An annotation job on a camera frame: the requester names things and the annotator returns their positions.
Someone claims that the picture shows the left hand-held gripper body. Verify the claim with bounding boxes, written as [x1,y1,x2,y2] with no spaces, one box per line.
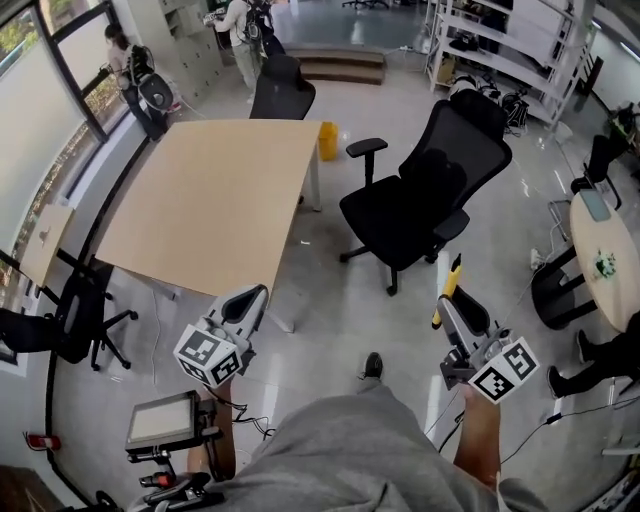
[173,298,257,389]

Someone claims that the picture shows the small wooden desk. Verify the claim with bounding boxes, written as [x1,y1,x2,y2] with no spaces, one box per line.
[18,204,77,290]

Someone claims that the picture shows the brown carpeted step platform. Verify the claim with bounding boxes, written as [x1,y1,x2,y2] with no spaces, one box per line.
[281,41,388,87]

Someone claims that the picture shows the black camera rig stand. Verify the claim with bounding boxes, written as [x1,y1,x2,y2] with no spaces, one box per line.
[94,449,227,512]

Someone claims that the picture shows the round wooden side table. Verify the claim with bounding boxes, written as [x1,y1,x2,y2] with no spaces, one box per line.
[530,188,640,335]

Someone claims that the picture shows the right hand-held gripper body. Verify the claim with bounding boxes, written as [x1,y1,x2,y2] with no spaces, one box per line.
[439,327,542,404]

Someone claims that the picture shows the black swivel office chair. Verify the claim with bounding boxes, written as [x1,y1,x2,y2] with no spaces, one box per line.
[0,256,140,374]

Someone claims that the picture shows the person's grey clothing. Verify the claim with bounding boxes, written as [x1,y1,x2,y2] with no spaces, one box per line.
[212,378,554,512]

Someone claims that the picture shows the grey locker cabinet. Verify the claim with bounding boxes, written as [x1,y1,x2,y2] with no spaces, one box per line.
[126,0,224,103]

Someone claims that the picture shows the red fire extinguisher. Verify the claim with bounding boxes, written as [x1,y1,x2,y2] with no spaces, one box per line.
[22,431,65,452]

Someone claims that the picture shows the grey tablet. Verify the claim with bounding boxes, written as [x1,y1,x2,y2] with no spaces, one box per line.
[581,189,613,222]

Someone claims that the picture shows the person's right forearm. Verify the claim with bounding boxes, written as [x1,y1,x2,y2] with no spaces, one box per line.
[451,387,504,487]

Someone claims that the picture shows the white metal shelving rack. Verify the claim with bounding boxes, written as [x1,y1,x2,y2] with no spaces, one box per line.
[424,0,597,127]

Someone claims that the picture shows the black mesh office chair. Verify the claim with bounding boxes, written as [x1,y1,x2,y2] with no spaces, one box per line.
[338,88,514,298]

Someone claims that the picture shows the small white flower plant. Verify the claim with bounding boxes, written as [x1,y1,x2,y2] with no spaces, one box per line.
[592,248,618,279]

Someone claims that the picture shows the black high-back office chair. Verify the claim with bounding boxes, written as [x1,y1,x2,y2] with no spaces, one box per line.
[248,52,318,122]

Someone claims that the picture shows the small monitor on stand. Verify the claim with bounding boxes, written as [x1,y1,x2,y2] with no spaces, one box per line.
[124,390,224,465]

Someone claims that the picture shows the person's black shoe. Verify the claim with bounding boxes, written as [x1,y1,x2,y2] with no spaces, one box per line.
[356,351,385,382]

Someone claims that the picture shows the person's left forearm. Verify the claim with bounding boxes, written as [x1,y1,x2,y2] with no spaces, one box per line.
[186,379,239,482]

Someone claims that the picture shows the black floor cable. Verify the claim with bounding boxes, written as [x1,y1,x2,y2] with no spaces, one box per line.
[499,399,640,467]

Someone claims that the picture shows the yellow waste bin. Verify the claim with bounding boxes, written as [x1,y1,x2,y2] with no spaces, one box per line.
[318,121,341,163]

